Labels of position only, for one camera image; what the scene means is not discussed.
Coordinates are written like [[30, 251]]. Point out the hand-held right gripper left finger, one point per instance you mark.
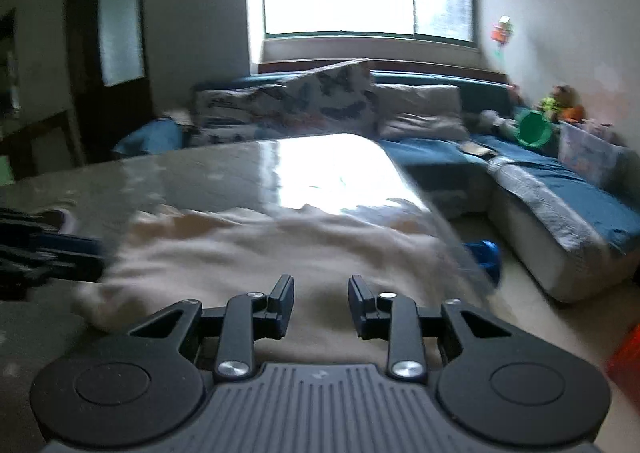
[[286, 305]]

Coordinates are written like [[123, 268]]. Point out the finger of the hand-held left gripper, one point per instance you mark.
[[65, 248], [30, 222]]

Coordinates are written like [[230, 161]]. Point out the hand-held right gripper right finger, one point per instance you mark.
[[353, 304]]

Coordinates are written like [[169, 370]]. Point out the cream sweater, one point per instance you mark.
[[275, 253]]

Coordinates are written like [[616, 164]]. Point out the dark wooden furniture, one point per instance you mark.
[[45, 143]]

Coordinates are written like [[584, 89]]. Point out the dark wooden door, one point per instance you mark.
[[85, 98]]

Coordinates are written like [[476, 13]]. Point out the blue plastic stool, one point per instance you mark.
[[482, 253]]

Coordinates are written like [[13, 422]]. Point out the blue sofa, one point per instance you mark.
[[430, 153]]

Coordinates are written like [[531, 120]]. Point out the white cloth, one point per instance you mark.
[[180, 118]]

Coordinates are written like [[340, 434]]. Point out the dark phone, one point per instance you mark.
[[475, 149]]

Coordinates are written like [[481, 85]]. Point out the long butterfly print pillow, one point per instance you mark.
[[235, 108]]

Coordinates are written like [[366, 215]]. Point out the square butterfly print pillow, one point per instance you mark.
[[335, 98]]

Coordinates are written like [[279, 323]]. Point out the beige pillow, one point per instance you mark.
[[420, 105]]

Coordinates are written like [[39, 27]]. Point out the grey quilted sofa cover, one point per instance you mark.
[[535, 188]]

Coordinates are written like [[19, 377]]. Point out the grey plush toy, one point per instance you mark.
[[492, 120]]

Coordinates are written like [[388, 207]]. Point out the green plastic bucket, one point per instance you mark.
[[532, 130]]

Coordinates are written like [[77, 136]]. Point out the clear plastic storage box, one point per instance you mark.
[[590, 155]]

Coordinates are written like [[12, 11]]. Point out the red plastic stool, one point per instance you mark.
[[627, 363]]

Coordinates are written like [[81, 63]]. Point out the plush bear toy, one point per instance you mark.
[[552, 105]]

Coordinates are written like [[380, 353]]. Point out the orange plush toy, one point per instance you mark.
[[575, 113]]

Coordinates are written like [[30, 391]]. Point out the colourful pinwheel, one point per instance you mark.
[[501, 33]]

